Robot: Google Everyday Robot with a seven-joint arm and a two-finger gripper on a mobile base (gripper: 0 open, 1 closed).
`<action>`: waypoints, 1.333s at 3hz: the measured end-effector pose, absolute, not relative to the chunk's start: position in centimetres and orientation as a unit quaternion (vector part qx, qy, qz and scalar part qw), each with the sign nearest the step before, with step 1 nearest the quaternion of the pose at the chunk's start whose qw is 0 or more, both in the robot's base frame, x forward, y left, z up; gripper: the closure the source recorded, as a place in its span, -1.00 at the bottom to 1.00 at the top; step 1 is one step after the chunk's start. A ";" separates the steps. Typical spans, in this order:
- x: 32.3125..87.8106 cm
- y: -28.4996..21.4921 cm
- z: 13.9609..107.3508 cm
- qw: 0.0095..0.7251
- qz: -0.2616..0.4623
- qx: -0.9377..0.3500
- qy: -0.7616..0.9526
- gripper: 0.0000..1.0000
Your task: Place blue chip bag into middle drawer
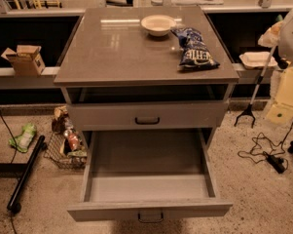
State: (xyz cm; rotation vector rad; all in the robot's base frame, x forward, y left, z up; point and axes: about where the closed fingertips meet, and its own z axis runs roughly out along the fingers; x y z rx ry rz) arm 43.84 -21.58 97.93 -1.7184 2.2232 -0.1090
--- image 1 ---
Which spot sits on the blue chip bag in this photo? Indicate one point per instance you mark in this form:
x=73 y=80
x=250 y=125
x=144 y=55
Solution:
x=196 y=55

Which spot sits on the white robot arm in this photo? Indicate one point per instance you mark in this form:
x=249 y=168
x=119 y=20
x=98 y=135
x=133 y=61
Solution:
x=281 y=35

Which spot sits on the grey drawer cabinet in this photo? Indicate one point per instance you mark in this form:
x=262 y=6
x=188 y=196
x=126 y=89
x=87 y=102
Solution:
x=112 y=59

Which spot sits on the closed grey top drawer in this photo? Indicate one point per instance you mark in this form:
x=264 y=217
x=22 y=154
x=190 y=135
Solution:
x=139 y=116

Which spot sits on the open grey middle drawer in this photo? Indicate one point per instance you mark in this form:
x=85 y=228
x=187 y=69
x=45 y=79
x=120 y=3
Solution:
x=148 y=176

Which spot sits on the white ceramic bowl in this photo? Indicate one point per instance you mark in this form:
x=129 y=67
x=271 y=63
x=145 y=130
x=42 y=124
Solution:
x=158 y=25

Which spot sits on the white takeout container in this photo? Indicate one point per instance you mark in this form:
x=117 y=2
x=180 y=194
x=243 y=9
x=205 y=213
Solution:
x=255 y=60

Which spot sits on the open cardboard box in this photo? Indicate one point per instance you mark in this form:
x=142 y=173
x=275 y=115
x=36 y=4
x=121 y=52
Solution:
x=26 y=60

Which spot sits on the reacher grabber tool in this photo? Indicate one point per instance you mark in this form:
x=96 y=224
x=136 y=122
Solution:
x=248 y=110

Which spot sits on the black metal floor bar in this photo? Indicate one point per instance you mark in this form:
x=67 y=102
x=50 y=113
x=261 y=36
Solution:
x=14 y=205

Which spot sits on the wire basket with snacks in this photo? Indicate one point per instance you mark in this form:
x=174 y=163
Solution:
x=65 y=147

